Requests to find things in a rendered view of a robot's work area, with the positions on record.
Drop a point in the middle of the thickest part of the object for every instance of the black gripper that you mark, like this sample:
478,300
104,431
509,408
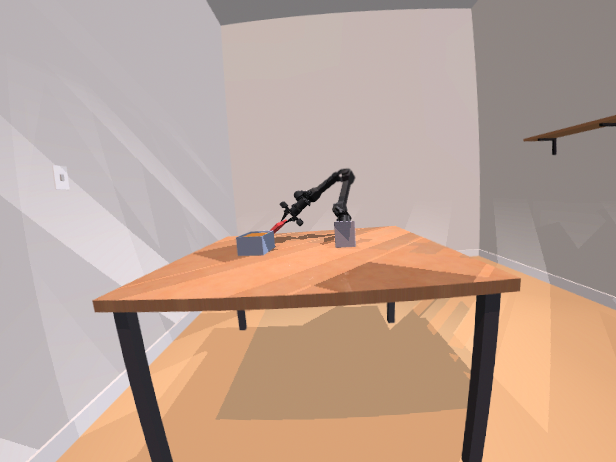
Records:
294,211

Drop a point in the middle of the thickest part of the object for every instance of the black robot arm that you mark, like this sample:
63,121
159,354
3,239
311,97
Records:
304,198

